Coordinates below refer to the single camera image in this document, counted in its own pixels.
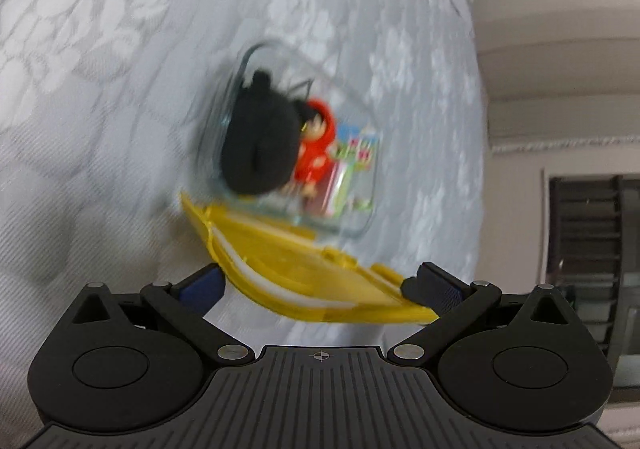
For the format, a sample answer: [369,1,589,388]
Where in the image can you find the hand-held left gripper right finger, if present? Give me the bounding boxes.
[387,262,569,366]

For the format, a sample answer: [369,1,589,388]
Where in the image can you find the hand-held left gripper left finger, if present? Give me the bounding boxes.
[74,262,256,365]

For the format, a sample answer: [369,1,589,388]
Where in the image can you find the yellow plastic container lid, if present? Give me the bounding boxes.
[179,192,442,326]

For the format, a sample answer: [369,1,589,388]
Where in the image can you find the divided clear glass container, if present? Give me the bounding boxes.
[192,39,384,243]

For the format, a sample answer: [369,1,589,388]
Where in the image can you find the black plush toy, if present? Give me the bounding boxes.
[220,69,306,196]

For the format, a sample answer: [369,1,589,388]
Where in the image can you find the pink plastic toy with tag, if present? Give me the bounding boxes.
[320,123,382,220]

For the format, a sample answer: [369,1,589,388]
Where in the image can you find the red hooded toy figure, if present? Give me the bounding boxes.
[292,99,339,198]

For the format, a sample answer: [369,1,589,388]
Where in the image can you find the dark louvered window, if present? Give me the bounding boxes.
[546,173,640,382]

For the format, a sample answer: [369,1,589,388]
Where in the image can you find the beige curtain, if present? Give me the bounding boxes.
[475,43,640,156]

